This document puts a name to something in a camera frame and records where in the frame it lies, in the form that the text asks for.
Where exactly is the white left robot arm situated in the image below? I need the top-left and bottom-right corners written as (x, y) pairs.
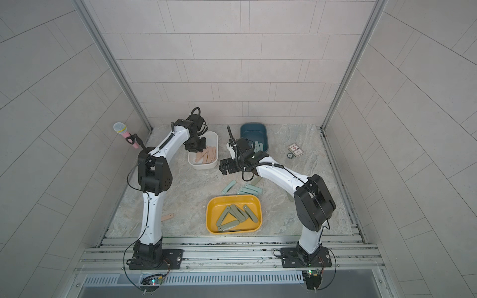
top-left (126, 111), bottom-right (208, 251)

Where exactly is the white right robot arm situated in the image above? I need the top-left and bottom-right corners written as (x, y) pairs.
top-left (219, 136), bottom-right (336, 255)

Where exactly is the dark teal storage box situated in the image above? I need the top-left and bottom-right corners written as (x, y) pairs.
top-left (240, 122), bottom-right (268, 152)

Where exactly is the white storage box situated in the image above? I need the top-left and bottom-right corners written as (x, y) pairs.
top-left (188, 132), bottom-right (219, 170)

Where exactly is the yellow storage box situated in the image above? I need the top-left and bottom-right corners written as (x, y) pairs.
top-left (206, 194), bottom-right (263, 235)

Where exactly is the olive folding knife long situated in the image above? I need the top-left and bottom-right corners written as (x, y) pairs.
top-left (251, 177), bottom-right (262, 186)

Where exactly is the mint folding knife centre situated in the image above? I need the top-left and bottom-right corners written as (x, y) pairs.
top-left (221, 180), bottom-right (237, 194)

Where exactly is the mint folding knife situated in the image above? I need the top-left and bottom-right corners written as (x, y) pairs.
top-left (221, 180), bottom-right (237, 194)
top-left (237, 187), bottom-right (260, 196)
top-left (244, 184), bottom-right (263, 194)

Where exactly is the mint folding knife upper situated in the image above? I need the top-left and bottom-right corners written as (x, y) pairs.
top-left (244, 184), bottom-right (263, 194)

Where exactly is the mint folding knife middle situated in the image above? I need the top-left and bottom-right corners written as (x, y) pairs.
top-left (237, 187), bottom-right (260, 196)

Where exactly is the black microphone stand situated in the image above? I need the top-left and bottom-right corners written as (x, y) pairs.
top-left (126, 134), bottom-right (149, 152)

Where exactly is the pink toy microphone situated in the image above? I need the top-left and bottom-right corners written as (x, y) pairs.
top-left (113, 122), bottom-right (139, 149)

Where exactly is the pink folding knife front left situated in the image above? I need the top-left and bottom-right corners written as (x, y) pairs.
top-left (161, 213), bottom-right (175, 222)

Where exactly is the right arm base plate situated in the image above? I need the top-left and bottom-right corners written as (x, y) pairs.
top-left (279, 247), bottom-right (333, 268)

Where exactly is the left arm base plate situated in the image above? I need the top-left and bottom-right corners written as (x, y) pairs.
top-left (125, 249), bottom-right (184, 270)

